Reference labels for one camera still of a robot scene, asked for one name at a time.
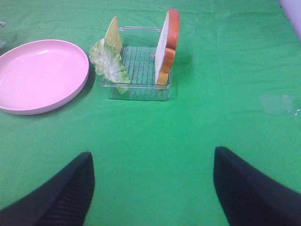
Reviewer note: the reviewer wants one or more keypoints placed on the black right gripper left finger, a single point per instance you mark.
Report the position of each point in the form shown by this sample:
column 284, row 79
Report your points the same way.
column 63, row 200

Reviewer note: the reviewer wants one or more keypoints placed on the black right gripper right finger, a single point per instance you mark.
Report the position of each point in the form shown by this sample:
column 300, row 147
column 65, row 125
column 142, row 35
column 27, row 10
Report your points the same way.
column 248, row 197

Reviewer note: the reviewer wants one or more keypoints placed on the green lettuce leaf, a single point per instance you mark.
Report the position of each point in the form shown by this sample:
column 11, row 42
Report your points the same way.
column 108, row 62

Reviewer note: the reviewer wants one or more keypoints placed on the pink round plate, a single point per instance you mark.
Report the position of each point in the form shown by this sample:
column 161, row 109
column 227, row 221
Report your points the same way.
column 41, row 76

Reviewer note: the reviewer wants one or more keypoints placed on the green tablecloth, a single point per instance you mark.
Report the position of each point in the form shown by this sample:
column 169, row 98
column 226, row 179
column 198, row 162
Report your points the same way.
column 236, row 83

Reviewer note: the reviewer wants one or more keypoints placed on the yellow cheese slice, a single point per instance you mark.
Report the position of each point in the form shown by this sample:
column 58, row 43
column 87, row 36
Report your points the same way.
column 113, row 36

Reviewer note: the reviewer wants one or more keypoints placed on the clear right plastic tray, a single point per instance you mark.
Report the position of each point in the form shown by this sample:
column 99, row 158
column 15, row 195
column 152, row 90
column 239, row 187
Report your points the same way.
column 138, row 57

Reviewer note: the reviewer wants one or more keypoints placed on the upright bread slice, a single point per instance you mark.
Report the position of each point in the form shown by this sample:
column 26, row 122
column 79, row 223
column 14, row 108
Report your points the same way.
column 167, row 44

